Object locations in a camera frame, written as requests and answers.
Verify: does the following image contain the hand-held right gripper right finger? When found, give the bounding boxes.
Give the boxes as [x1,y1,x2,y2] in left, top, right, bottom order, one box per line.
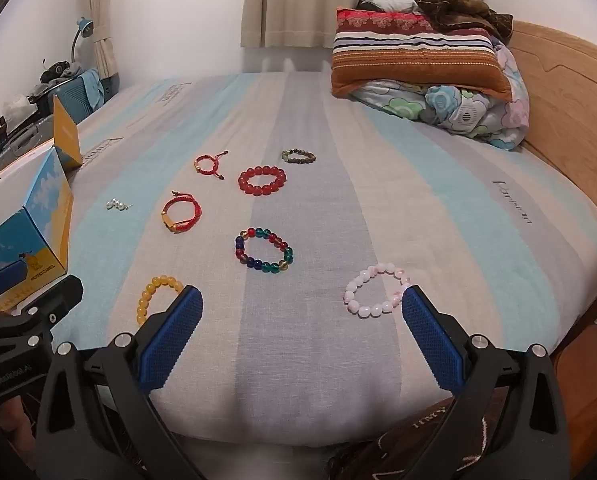
[401,285,571,480]

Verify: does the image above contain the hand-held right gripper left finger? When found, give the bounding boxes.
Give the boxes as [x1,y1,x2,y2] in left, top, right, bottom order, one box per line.
[32,285,204,480]

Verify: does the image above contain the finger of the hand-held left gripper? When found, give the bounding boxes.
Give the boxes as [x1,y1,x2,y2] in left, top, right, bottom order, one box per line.
[6,275,85,346]
[0,266,29,306]

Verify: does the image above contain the red bead bracelet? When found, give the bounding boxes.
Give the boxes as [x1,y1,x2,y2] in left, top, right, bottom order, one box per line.
[237,166,288,197]

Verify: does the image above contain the small red cord bracelet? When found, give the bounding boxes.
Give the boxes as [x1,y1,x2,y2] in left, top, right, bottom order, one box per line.
[194,151,229,181]

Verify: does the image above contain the person's dark printed clothing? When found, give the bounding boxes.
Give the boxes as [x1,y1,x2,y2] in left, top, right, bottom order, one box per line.
[323,395,504,480]

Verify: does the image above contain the grey suitcase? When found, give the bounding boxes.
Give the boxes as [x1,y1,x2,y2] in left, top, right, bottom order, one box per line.
[0,95,55,173]

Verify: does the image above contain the striped bed sheet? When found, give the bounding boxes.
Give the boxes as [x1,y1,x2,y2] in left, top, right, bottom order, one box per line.
[0,71,597,453]

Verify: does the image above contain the blue suitcase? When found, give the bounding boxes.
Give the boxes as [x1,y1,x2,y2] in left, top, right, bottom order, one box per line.
[53,67,122,126]

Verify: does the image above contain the teal cloth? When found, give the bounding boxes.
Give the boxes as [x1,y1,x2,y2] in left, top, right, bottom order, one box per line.
[81,67,105,111]

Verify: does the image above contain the black bag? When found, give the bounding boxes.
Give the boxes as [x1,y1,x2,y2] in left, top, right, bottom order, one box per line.
[39,61,82,86]

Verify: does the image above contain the floral quilt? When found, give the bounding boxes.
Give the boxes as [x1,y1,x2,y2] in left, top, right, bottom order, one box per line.
[351,42,530,152]

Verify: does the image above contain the beige side curtain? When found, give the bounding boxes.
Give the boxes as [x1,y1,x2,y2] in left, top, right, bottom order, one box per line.
[76,0,124,93]

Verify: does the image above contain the blue desk lamp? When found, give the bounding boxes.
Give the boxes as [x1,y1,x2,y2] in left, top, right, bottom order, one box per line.
[70,16,95,63]

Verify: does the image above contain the striped brown pillow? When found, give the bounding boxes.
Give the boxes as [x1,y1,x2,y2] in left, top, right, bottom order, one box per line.
[329,6,513,102]

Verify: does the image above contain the grey and black cloth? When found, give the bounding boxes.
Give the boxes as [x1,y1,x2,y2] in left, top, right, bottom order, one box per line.
[362,0,421,14]

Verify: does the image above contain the brown patterned cloth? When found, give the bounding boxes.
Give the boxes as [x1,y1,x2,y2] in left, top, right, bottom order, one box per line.
[355,0,514,43]

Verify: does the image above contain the beige window curtain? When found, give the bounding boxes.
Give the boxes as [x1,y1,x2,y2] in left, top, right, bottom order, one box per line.
[241,0,404,50]

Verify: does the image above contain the yellow bead bracelet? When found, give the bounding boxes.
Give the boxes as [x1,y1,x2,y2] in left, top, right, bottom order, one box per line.
[136,275,185,326]

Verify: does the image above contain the pink bead bracelet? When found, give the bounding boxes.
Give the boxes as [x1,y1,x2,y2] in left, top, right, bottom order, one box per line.
[343,262,414,318]

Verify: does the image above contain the multicolour glass bead bracelet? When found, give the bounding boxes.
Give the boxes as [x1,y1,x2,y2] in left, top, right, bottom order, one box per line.
[233,227,295,275]

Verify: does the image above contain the red cord bracelet gold tube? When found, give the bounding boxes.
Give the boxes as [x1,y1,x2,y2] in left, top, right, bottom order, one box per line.
[161,191,202,235]

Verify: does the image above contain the brown and green bead bracelet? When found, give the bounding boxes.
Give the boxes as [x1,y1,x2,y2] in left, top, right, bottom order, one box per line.
[282,148,316,165]

